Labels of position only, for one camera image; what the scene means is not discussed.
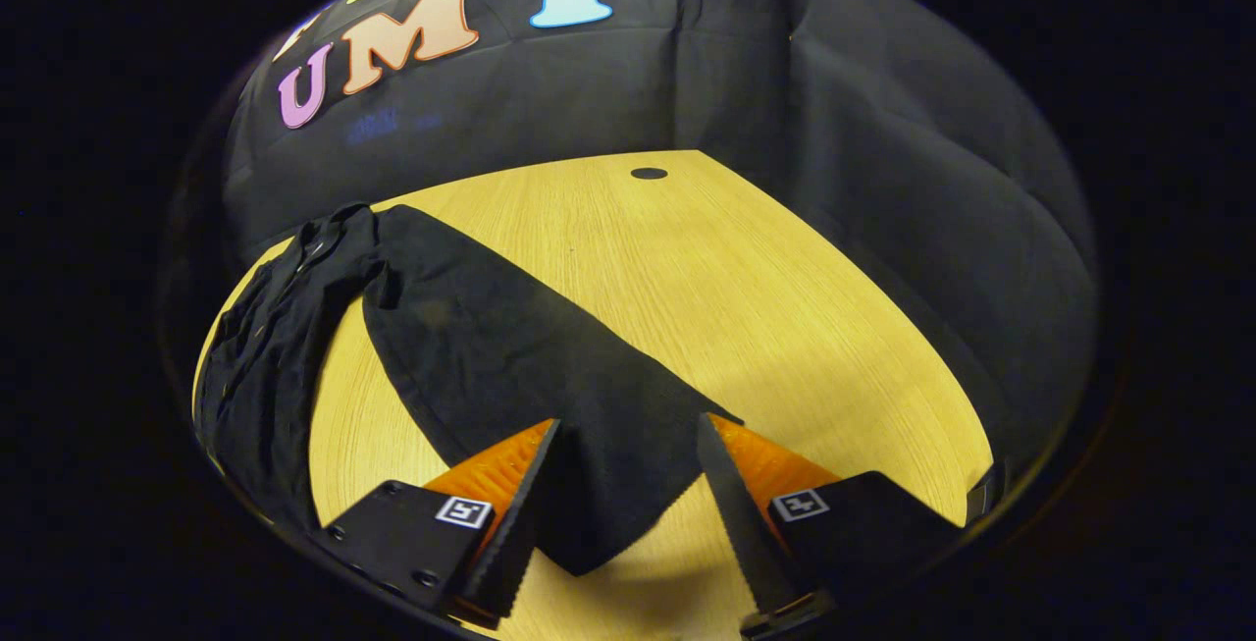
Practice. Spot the black buttoned jacket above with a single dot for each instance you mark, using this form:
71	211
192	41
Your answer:
491	356

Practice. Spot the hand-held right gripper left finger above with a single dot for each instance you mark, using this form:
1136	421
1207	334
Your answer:
520	533

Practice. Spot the black backdrop cloth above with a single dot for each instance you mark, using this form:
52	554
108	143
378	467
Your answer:
883	180

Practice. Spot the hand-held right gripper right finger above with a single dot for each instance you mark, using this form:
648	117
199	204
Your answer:
746	543

